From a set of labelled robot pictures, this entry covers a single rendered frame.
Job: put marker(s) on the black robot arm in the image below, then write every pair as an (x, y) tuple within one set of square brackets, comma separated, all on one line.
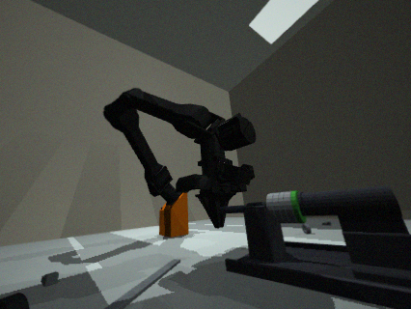
[(191, 120)]

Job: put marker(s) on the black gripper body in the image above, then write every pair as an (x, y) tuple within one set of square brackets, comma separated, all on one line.
[(205, 182)]

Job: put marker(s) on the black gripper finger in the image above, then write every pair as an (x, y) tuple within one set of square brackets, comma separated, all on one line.
[(211, 203), (224, 203)]

